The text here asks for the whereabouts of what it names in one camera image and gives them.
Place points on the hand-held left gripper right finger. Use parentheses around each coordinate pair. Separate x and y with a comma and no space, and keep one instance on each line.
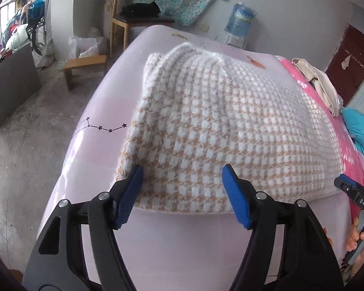
(236,197)

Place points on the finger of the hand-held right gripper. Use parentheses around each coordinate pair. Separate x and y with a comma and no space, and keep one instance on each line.
(344,183)

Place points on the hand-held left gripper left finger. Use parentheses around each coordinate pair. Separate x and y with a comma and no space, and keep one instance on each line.
(129,200)

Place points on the fluffy houndstooth sweater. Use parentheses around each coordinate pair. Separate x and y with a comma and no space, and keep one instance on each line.
(230,127)

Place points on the beige clothes pile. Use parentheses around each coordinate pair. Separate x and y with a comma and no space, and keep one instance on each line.
(324,88)

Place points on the pink floral blanket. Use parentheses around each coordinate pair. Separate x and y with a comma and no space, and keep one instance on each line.
(345,148)

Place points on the teal quilt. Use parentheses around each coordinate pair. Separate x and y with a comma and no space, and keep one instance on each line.
(362,133)

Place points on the bed with lilac sheet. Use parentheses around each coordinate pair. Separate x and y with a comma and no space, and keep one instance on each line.
(170,248)

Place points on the brown door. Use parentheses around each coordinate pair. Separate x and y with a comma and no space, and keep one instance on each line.
(355,78)

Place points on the door hook rack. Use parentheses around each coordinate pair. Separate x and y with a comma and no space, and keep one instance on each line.
(346,63)

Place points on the small wooden stool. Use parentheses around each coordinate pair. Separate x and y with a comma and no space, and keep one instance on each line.
(85,63)

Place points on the white water dispenser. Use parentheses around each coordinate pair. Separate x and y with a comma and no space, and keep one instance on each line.
(235,41)

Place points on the clear plastic bag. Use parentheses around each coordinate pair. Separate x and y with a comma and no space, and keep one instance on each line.
(85,47)

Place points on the dark grey board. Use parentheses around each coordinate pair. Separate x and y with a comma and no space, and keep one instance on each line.
(12,88)

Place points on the blue water jug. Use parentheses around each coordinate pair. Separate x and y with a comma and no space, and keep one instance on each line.
(239,19)

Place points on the wooden chair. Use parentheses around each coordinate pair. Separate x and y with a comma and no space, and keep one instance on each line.
(121,21)

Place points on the bicycle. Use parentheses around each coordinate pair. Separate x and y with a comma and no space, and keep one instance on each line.
(38,33)

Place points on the black bag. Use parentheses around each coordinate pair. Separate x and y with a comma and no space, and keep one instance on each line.
(141,9)

